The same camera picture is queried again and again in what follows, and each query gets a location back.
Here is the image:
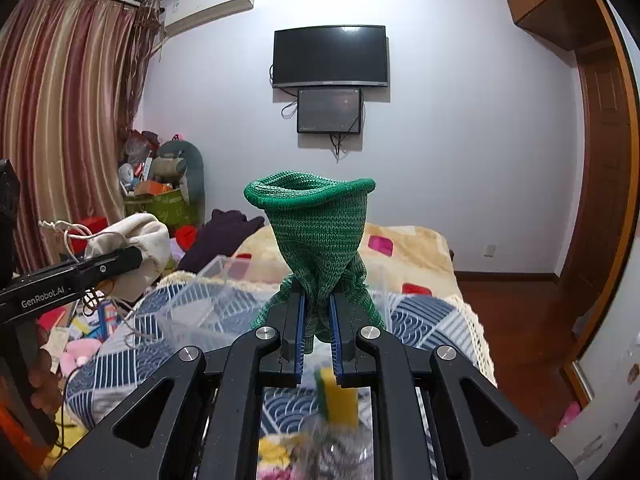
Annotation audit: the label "dark purple garment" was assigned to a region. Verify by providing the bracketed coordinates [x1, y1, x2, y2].
[178, 209, 265, 274]

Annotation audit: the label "grey green plush toy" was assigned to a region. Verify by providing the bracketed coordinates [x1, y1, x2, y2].
[150, 140, 205, 207]

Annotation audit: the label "small black wall monitor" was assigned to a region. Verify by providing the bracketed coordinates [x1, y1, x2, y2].
[297, 87, 362, 134]

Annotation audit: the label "clear plastic storage bin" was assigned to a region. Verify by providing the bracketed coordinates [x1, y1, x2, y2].
[154, 253, 396, 356]

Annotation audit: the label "large black wall television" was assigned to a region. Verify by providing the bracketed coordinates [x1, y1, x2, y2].
[271, 25, 390, 88]

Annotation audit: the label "floral yellow scrunchie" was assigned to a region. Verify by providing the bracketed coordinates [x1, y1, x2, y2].
[256, 434, 305, 480]

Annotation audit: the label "beige patterned blanket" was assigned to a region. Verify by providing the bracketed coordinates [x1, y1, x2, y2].
[234, 221, 464, 306]

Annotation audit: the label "green knitted pouch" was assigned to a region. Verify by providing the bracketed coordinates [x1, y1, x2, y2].
[244, 171, 385, 353]

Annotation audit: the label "wooden door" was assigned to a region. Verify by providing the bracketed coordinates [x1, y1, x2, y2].
[563, 0, 639, 362]

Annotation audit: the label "green toy box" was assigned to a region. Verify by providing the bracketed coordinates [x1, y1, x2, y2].
[124, 190, 201, 229]

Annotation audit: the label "yellow green sponge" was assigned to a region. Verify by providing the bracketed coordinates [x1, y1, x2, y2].
[314, 367, 359, 430]

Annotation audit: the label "red box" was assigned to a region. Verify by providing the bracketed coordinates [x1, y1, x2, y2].
[70, 217, 108, 256]

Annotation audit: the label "person left hand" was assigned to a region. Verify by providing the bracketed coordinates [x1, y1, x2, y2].
[28, 324, 63, 416]

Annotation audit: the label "blue white patterned tablecloth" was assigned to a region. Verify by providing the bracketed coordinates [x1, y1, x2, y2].
[65, 273, 495, 437]

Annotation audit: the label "wooden overhead cabinet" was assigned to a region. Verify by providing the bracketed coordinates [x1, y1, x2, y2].
[506, 0, 610, 51]

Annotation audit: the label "white air conditioner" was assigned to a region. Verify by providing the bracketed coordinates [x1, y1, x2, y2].
[162, 0, 254, 38]

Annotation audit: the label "grey socks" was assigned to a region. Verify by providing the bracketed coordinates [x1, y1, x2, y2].
[294, 414, 374, 479]

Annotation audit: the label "red striped curtain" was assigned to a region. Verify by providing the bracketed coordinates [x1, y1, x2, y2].
[1, 0, 160, 273]

